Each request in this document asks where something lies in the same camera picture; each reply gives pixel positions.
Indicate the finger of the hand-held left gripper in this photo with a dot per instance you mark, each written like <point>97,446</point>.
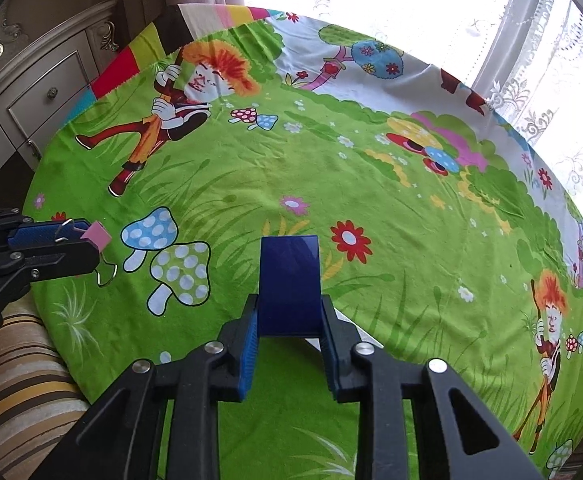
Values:
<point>41,235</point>
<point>56,260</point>

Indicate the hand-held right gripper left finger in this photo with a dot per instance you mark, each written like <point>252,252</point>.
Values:
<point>246,360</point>

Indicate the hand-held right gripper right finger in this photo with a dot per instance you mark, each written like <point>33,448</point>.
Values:
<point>332,360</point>

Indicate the pink binder clip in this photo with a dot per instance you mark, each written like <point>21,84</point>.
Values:
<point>96,235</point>

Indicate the dark blue box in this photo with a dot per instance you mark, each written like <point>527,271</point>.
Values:
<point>289,285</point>

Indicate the striped seat cushion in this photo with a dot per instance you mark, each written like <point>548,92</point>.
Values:
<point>16,385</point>

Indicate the cream carved dresser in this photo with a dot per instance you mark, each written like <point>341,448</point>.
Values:
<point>46,90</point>

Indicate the green cartoon printed tablecloth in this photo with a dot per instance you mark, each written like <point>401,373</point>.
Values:
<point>321,160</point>

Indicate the sheer white lace curtain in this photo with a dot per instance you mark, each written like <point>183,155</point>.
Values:
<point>531,60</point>

